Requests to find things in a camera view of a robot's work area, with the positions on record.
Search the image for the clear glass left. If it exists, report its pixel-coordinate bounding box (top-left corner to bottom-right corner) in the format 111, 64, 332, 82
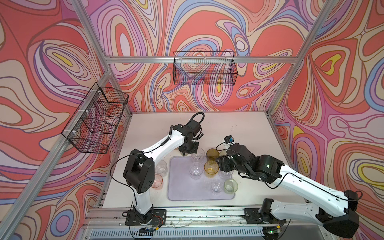
155, 160, 168, 178

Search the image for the small green glass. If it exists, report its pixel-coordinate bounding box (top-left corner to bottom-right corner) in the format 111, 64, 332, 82
219, 150, 227, 157

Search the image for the olive amber textured cup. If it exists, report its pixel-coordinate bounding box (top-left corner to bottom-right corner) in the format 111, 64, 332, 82
206, 148, 220, 161

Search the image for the clear tumbler back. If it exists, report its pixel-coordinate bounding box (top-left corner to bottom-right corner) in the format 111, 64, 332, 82
189, 162, 204, 180

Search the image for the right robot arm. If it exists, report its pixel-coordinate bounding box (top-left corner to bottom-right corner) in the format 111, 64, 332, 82
218, 139, 362, 239

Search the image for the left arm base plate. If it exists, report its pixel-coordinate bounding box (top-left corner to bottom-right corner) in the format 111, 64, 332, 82
125, 208, 167, 227

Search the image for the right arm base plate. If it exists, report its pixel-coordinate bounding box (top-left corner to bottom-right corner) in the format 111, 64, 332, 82
242, 208, 287, 225

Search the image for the lavender plastic tray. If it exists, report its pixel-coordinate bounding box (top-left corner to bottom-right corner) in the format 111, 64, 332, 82
168, 157, 235, 201

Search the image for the pale green textured cup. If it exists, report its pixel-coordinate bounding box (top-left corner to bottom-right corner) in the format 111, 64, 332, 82
224, 179, 239, 195

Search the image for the pink cup front left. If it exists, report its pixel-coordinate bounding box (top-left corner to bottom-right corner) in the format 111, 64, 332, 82
151, 174, 164, 190

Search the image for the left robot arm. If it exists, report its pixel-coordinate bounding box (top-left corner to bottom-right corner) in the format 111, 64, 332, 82
123, 120, 204, 216

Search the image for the black wire basket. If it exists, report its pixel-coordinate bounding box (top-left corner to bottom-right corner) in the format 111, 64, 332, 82
173, 50, 238, 86
62, 83, 129, 154

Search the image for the small clear glass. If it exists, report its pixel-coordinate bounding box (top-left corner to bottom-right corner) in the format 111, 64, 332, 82
211, 180, 224, 195

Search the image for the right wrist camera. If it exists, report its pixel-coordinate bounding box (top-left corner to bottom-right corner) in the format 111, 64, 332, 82
224, 135, 234, 145

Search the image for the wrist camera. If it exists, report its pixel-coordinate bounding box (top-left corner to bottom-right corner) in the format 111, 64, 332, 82
186, 120, 202, 137
224, 135, 234, 145

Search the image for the black wire basket left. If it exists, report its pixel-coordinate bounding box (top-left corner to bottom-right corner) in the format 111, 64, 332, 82
62, 83, 129, 154

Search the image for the yellow smooth cup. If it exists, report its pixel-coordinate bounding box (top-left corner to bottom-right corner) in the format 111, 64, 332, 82
204, 160, 219, 178

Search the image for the clear faceted glass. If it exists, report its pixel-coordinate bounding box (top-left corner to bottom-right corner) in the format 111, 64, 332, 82
218, 171, 234, 181
191, 148, 205, 164

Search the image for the black wire basket back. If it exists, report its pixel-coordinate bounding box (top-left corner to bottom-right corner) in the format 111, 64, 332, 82
173, 50, 238, 86

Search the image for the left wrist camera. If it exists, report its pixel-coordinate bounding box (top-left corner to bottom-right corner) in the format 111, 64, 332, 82
186, 120, 202, 137

